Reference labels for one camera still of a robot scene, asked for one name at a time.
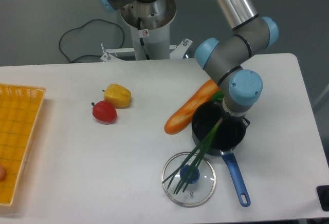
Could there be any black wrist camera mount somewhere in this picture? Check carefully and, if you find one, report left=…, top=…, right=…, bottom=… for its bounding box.
left=243, top=117, right=250, bottom=128

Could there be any black cable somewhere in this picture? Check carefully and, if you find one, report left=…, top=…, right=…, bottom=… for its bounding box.
left=59, top=18, right=125, bottom=64

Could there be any yellow woven basket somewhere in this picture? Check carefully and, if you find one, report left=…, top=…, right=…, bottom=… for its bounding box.
left=1, top=84, right=46, bottom=207

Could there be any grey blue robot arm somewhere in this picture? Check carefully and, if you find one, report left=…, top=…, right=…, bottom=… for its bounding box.
left=100, top=0, right=279, bottom=121

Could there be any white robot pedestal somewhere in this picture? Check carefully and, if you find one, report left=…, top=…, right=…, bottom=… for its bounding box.
left=100, top=0, right=193, bottom=62

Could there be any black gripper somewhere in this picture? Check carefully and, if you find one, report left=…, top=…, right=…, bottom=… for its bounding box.
left=222, top=112, right=246, bottom=126

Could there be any black device at table edge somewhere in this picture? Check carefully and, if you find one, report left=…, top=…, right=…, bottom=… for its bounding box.
left=316, top=185, right=329, bottom=212

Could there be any orange bread loaf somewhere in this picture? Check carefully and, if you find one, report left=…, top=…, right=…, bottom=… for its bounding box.
left=164, top=80, right=220, bottom=135

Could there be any yellow bell pepper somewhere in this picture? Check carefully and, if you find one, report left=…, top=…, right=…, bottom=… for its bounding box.
left=104, top=84, right=132, bottom=108

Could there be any green onion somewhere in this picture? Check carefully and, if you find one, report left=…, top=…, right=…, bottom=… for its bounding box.
left=162, top=118, right=223, bottom=194

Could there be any green bell pepper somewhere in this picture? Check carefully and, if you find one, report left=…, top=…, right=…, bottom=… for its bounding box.
left=211, top=91, right=225, bottom=101

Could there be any black pot blue handle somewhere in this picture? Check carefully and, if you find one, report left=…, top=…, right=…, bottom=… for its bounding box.
left=191, top=101, right=251, bottom=207

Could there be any glass lid blue knob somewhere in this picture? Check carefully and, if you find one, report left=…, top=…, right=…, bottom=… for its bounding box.
left=161, top=152, right=216, bottom=208

